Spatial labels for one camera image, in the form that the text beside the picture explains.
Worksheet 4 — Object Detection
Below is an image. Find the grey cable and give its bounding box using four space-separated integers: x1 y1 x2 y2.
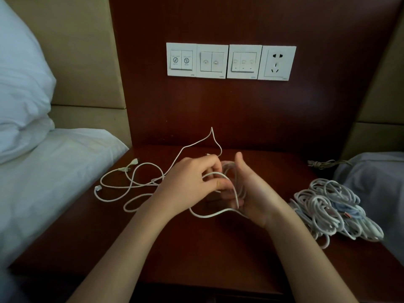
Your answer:
307 159 353 170

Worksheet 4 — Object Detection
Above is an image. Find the person's right forearm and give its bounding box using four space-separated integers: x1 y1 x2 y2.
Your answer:
263 205 359 303

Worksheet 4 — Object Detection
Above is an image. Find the white pillow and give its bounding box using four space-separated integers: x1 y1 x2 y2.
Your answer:
0 0 57 165

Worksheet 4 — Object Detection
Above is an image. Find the person's left hand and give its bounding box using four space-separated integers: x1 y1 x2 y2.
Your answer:
150 154 233 220

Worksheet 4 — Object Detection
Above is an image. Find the beige padded headboard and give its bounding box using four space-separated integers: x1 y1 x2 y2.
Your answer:
340 27 404 161
3 0 133 148

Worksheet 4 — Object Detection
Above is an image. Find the white charging cable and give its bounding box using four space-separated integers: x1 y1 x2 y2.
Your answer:
93 158 165 203
123 127 250 219

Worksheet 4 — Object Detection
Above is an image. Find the white wall power socket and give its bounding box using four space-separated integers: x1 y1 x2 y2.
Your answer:
257 45 297 82

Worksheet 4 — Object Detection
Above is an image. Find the white duvet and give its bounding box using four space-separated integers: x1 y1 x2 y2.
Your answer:
333 151 404 266

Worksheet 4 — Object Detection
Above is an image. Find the person's left forearm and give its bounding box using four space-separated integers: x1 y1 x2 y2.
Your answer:
67 198 181 303

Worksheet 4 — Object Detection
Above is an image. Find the white two-button symbol switch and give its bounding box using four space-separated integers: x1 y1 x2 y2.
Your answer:
166 42 198 78

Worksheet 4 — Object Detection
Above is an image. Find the white two-button light switch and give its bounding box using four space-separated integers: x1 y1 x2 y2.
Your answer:
196 44 229 80

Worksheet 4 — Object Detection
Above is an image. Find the white bed sheet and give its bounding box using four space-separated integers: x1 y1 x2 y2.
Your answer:
0 128 130 269

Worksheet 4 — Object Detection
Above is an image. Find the white three-button light switch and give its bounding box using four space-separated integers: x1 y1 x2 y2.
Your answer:
226 44 263 80

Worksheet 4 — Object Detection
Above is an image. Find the person's right hand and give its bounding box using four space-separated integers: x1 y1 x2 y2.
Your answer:
220 151 290 230

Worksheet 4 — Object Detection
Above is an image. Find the pile of white coiled cables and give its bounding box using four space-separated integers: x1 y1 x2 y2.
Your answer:
288 178 385 250

